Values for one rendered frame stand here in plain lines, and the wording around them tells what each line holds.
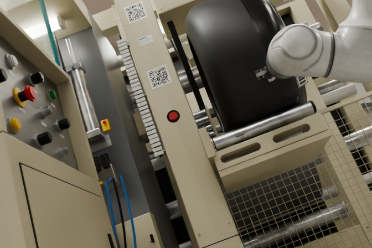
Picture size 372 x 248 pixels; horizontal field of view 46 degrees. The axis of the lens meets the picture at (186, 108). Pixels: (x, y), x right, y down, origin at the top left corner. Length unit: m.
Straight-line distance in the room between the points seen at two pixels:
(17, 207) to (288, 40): 0.61
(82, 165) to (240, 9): 0.70
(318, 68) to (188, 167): 0.63
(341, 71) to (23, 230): 0.70
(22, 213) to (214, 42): 0.80
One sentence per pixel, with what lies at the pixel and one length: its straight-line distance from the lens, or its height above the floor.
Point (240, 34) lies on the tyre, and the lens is 1.38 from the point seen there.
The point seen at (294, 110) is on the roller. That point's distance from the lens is 1.41.
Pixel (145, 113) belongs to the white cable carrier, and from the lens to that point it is 1.54.
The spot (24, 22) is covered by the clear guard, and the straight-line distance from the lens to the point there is 1.37.
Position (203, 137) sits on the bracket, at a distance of 1.34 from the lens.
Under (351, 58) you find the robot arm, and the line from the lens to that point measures 0.99.
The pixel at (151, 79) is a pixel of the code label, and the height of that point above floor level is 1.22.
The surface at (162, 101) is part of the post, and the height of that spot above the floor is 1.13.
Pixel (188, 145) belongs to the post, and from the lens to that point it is 1.46.
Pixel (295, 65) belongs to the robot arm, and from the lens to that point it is 0.94.
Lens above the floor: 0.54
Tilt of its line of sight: 21 degrees up
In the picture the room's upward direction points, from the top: 21 degrees counter-clockwise
